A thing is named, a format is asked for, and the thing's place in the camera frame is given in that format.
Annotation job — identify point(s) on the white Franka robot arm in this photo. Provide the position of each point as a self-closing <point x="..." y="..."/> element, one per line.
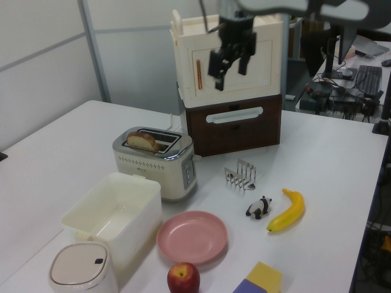
<point x="293" y="7"/>

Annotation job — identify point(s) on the metal toast rack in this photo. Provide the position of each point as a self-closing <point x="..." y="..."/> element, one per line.
<point x="239" y="178"/>

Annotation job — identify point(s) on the black desk pole clamp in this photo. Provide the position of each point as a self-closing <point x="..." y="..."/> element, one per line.
<point x="384" y="116"/>

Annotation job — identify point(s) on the panda toy figure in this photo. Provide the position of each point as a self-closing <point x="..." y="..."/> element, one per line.
<point x="259" y="208"/>

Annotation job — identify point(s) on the red apple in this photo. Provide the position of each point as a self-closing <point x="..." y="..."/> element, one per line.
<point x="183" y="279"/>

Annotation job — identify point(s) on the black monitor stand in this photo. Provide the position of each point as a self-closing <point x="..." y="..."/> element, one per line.
<point x="331" y="61"/>

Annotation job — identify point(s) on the brown bread slice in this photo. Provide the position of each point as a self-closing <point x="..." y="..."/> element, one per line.
<point x="142" y="140"/>

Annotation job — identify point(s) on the purple foam block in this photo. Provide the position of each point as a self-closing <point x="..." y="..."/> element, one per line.
<point x="249" y="287"/>

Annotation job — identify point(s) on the white open plastic bin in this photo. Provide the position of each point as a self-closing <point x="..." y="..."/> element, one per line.
<point x="122" y="210"/>

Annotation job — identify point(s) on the yellow banana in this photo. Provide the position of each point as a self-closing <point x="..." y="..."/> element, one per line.
<point x="290" y="213"/>

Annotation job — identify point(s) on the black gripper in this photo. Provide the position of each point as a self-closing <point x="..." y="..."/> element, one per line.
<point x="236" y="33"/>

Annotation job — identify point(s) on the cream toy cabinet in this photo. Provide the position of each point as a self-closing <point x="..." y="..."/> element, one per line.
<point x="262" y="79"/>

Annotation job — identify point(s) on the black equipment box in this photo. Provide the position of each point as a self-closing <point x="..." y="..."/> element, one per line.
<point x="314" y="97"/>

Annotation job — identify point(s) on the grey partition post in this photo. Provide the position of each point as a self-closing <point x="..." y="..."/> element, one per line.
<point x="96" y="52"/>

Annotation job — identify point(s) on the yellow foam block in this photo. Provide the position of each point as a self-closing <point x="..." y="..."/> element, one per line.
<point x="265" y="276"/>

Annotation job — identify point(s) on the pink plate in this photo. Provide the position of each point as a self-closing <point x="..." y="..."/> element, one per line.
<point x="192" y="237"/>

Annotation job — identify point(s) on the black computer mouse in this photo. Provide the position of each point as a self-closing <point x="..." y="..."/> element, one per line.
<point x="386" y="62"/>

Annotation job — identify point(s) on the brown drawer box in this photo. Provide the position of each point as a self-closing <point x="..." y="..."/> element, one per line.
<point x="241" y="137"/>

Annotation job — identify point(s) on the black object at table edge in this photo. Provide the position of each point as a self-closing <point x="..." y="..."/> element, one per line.
<point x="3" y="156"/>

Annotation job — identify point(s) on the black keyboard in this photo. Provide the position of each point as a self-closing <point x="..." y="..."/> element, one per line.
<point x="369" y="80"/>

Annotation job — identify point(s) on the cream two-slot toaster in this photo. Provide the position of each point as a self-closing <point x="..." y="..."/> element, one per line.
<point x="152" y="168"/>

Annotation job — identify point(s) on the small white lidded trash can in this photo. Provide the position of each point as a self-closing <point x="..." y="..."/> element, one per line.
<point x="79" y="270"/>

